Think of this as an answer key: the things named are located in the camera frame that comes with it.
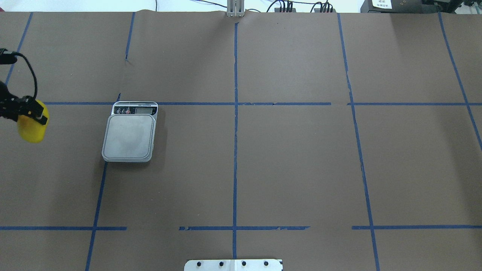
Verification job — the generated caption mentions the brown paper table cover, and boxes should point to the brown paper table cover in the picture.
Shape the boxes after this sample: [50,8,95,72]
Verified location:
[1,10,481,271]

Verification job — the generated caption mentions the digital kitchen scale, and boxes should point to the digital kitchen scale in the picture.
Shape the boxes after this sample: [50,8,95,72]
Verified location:
[101,101,158,163]

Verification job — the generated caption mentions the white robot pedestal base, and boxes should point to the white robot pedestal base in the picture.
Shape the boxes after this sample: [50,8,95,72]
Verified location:
[184,259,284,271]

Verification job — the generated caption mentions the yellow mango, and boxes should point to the yellow mango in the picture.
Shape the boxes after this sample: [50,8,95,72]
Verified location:
[17,100,50,143]

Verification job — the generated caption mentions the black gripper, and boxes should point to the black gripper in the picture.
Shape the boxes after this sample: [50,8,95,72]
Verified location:
[0,81,49,125]

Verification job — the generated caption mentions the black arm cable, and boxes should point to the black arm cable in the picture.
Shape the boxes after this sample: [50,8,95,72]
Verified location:
[0,48,38,100]

